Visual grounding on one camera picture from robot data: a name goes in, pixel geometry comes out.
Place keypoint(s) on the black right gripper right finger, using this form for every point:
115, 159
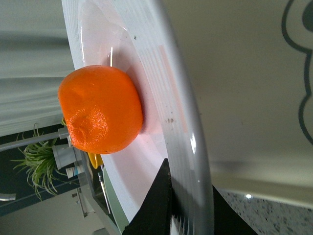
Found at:
226, 221

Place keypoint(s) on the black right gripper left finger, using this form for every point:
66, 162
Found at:
155, 213

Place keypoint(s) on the cream bear serving tray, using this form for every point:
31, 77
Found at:
251, 66

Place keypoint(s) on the white ribbed plate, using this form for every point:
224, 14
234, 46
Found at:
136, 36

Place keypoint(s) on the light green bowl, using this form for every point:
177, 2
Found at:
111, 198

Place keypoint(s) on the yellow mug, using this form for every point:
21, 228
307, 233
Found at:
95, 159

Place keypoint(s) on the grey curtain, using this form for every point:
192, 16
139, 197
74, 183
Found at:
34, 59

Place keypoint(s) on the orange mandarin fruit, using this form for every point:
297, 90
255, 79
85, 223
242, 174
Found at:
101, 108

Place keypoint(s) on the green potted plant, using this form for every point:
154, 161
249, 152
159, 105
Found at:
39, 165

